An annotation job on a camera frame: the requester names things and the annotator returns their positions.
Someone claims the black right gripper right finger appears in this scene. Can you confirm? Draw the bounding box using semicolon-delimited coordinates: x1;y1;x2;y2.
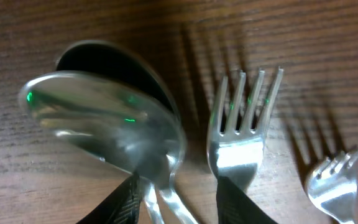
216;176;277;224

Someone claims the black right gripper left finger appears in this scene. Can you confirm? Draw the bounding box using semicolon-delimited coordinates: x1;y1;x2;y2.
77;174;141;224

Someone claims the steel fork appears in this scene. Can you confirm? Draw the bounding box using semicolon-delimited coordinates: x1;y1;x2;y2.
304;147;358;224
207;67;284;191

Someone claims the steel spoon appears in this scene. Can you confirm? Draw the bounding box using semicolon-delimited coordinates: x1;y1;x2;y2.
18;71;196;223
56;40;180;223

